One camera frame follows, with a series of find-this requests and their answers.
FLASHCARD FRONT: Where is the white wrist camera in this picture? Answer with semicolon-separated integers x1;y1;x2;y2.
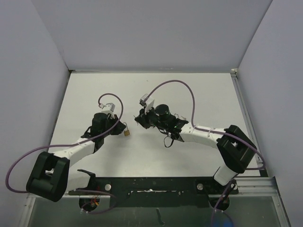
99;103;116;118
139;94;155;114

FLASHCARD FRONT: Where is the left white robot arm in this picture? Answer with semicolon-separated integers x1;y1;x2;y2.
26;113;126;202

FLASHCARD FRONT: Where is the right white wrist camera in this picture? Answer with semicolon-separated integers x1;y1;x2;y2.
139;94;155;114

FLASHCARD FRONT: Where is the aluminium frame rail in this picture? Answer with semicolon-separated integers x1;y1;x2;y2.
231;68;291;227

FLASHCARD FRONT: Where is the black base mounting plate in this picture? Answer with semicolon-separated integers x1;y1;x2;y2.
67;169;239;214

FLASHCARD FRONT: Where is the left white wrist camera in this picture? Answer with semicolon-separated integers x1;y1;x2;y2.
99;103;116;118

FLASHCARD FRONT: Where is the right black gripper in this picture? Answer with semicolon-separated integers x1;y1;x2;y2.
136;104;168;130

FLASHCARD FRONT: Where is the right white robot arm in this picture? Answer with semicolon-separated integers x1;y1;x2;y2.
134;104;256;193

